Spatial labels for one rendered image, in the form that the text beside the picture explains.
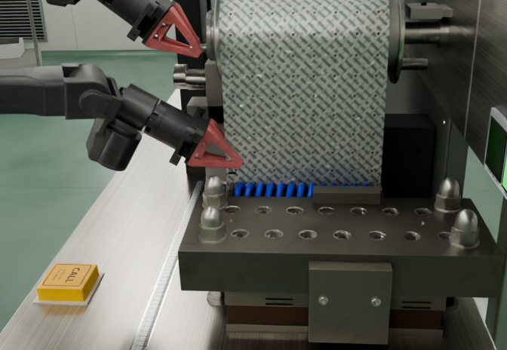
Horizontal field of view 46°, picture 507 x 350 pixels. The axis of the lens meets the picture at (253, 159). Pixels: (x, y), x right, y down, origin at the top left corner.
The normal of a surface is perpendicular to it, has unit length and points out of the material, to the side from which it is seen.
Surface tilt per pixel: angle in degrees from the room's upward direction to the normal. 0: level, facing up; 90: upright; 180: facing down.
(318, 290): 90
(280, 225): 0
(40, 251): 0
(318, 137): 90
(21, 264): 0
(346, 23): 65
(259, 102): 90
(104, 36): 90
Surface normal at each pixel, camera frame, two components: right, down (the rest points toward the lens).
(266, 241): -0.03, -0.92
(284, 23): -0.08, -0.05
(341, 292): -0.07, 0.38
